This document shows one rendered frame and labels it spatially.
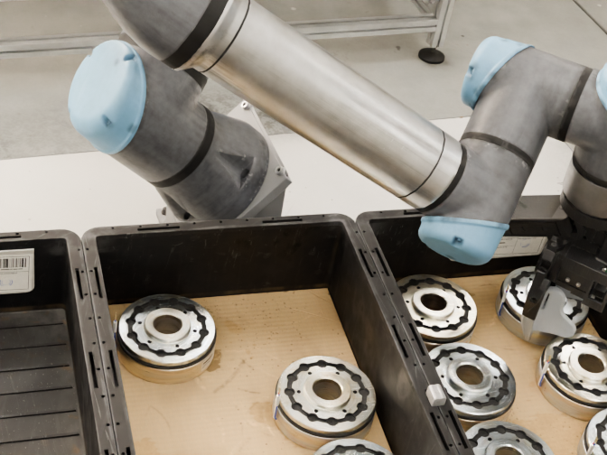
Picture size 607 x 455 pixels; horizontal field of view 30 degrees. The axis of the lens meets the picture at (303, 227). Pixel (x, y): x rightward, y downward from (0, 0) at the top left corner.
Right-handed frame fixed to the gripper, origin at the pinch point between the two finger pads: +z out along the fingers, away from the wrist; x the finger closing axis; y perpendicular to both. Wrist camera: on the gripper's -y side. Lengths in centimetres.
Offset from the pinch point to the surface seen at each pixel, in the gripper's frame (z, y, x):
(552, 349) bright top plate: -1.4, 4.0, -4.7
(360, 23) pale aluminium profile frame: 88, -95, 157
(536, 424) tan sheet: 0.9, 6.1, -13.2
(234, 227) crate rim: -9.3, -30.6, -16.1
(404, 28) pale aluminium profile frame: 92, -86, 167
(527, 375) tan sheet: 1.6, 2.7, -7.0
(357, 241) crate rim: -8.7, -18.9, -9.6
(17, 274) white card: -6, -47, -33
